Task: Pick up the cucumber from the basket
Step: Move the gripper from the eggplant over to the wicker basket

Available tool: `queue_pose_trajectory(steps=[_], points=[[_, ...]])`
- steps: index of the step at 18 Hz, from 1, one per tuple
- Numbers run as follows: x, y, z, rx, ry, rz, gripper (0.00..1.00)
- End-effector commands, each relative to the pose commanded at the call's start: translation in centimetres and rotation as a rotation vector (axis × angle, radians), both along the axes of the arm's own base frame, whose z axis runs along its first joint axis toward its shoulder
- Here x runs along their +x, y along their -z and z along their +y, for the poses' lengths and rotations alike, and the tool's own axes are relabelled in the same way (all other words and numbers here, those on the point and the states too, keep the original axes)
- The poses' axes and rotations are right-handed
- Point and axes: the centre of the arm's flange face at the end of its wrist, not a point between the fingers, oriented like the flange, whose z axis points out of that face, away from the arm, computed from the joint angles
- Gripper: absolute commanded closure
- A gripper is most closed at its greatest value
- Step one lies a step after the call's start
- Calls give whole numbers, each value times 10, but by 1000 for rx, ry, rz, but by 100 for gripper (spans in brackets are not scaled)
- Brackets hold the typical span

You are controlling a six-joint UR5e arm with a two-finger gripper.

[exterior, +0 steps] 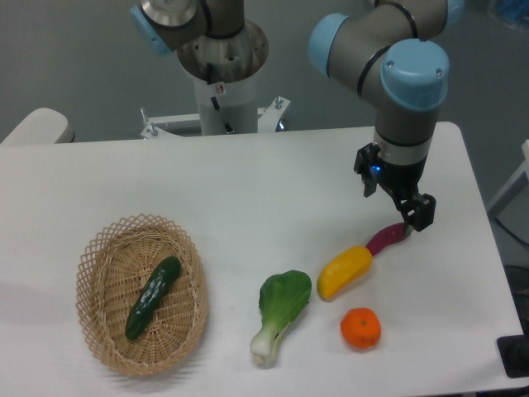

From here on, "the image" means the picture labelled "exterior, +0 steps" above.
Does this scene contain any green bok choy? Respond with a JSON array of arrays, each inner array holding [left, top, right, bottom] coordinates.
[[250, 270, 312, 368]]

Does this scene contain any orange tangerine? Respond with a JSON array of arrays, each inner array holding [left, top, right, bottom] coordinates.
[[340, 308, 382, 351]]

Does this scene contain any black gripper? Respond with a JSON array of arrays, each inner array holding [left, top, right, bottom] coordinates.
[[354, 139, 436, 237]]

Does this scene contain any dark green cucumber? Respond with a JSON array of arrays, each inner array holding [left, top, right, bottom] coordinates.
[[125, 256, 181, 340]]

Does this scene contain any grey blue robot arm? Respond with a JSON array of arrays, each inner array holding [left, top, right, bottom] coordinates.
[[131, 1, 464, 235]]

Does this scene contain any white furniture frame right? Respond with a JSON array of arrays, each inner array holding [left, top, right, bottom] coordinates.
[[485, 141, 528, 218]]

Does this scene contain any white chair armrest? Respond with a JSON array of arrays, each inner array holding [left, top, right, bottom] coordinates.
[[1, 108, 75, 147]]

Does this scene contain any purple sweet potato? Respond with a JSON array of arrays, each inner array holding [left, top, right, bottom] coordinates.
[[365, 222, 409, 256]]

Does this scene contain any black device at table edge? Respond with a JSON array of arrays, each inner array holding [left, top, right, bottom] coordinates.
[[497, 334, 528, 379]]

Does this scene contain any woven wicker basket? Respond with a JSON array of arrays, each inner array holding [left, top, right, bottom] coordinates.
[[76, 214, 207, 376]]

